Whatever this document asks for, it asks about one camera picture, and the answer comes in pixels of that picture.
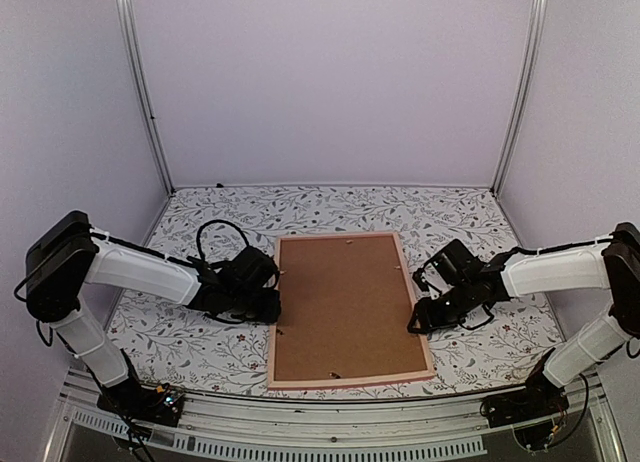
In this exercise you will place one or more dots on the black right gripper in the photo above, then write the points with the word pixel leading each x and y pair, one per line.
pixel 427 319

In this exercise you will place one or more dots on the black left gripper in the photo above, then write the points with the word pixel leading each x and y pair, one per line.
pixel 272 313

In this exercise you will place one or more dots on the pink wooden picture frame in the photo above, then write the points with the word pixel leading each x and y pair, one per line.
pixel 350 379

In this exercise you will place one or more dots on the brown fibreboard backing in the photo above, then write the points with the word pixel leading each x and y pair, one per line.
pixel 345 307

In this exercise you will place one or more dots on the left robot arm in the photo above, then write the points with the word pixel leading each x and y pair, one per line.
pixel 74 259

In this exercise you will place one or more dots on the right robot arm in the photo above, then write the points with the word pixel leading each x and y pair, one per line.
pixel 608 264

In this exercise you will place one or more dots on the perforated metal strip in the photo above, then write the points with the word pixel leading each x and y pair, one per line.
pixel 267 430

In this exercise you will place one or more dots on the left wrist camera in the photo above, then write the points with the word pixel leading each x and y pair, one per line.
pixel 251 269

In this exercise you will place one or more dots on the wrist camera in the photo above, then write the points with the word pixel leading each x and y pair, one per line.
pixel 455 263
pixel 251 269

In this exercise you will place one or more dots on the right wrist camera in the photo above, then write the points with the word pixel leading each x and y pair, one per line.
pixel 455 263

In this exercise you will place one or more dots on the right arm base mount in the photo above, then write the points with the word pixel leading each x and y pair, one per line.
pixel 523 405

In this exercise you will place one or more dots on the aluminium front rail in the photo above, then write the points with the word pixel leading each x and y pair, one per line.
pixel 82 432

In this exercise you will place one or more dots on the right aluminium corner post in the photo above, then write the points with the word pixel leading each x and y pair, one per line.
pixel 531 51

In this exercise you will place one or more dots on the aluminium corner post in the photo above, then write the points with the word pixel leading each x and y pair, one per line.
pixel 531 51
pixel 126 16

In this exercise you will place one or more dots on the left aluminium corner post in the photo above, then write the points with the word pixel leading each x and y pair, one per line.
pixel 126 16

